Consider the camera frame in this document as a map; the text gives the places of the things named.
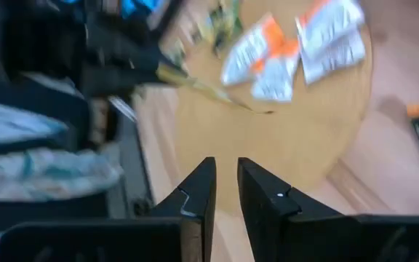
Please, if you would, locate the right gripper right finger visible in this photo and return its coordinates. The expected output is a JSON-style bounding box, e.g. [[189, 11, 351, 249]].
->
[[236, 156, 419, 262]]

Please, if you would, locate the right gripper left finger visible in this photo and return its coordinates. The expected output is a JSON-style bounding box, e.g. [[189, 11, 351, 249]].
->
[[0, 156, 218, 262]]

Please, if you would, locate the white and orange tea packet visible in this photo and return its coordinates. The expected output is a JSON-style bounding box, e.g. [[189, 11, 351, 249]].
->
[[220, 13, 280, 87], [300, 31, 367, 87], [295, 0, 365, 61], [250, 41, 302, 103]]

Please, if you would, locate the round woven placemat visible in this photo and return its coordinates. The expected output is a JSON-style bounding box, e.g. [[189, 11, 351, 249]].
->
[[172, 0, 375, 216]]

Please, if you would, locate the person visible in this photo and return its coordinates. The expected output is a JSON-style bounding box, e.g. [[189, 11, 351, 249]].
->
[[0, 65, 124, 205]]

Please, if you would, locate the black aluminium table frame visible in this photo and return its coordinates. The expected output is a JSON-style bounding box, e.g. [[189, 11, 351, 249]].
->
[[107, 94, 156, 219]]

